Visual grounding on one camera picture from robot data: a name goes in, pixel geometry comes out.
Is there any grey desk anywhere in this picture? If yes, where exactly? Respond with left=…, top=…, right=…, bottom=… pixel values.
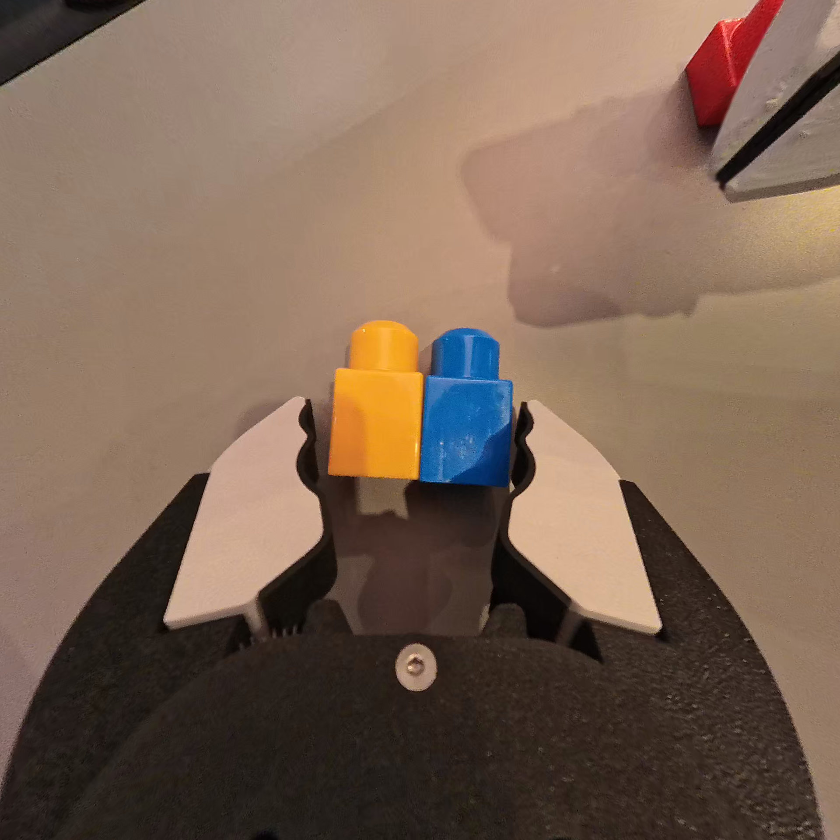
left=0, top=0, right=840, bottom=723

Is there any blue one-stud block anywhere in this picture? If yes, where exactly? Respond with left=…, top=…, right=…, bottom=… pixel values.
left=418, top=328, right=515, bottom=488

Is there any yellow one-stud block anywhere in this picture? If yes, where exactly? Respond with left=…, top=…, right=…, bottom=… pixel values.
left=327, top=319, right=424, bottom=480

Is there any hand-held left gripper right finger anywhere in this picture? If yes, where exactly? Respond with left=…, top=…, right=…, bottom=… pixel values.
left=492, top=399, right=663, bottom=645

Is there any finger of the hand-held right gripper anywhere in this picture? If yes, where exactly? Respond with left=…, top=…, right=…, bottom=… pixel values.
left=710, top=0, right=840, bottom=175
left=718, top=84, right=840, bottom=203

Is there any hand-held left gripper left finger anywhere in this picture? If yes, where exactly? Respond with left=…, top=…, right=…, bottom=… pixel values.
left=163, top=395, right=333, bottom=636

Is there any red two-stud block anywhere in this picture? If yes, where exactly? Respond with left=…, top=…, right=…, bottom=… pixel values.
left=684, top=0, right=785, bottom=129

